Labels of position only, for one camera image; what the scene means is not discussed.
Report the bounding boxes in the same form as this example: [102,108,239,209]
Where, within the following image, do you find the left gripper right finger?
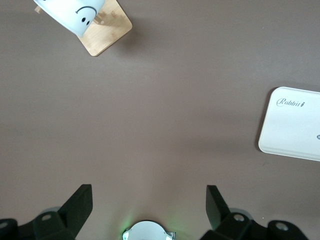
[199,184,309,240]

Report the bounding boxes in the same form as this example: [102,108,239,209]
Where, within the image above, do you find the wooden cup stand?
[34,0,133,57]

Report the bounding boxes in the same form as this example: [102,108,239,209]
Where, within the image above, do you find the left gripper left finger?
[0,184,94,240]

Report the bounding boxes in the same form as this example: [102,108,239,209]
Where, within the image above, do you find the cream rabbit print tray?
[257,86,320,162]

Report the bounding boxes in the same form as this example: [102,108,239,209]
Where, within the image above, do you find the white smiley face cup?
[33,0,105,38]

